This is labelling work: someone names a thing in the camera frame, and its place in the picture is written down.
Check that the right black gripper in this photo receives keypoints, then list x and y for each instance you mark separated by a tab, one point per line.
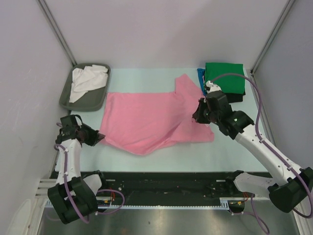
198	115

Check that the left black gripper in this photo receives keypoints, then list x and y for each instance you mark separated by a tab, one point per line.
96	137

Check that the pink t shirt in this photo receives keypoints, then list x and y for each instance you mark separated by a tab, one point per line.
141	123

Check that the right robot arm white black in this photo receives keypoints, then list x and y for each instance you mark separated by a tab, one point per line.
289	183

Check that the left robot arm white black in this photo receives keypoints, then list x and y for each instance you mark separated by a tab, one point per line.
74	196

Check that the black folded t shirt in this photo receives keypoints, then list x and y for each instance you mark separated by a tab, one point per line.
234	98

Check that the grey fabric basket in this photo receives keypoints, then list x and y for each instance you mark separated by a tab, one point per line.
91	101

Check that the green folded t shirt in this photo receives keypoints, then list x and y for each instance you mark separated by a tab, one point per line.
228	84

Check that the blue folded t shirt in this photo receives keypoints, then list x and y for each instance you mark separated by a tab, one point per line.
201	79

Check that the white t shirt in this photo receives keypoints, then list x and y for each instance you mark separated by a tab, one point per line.
89	78

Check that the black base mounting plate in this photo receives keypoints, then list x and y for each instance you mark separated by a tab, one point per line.
170	189

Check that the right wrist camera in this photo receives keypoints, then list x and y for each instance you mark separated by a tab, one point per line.
210	87

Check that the right aluminium frame post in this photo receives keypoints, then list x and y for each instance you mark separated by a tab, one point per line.
273	34

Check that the aluminium frame post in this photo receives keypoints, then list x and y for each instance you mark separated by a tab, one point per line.
56	30
273	34

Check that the left aluminium frame post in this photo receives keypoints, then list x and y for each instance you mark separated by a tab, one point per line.
56	30

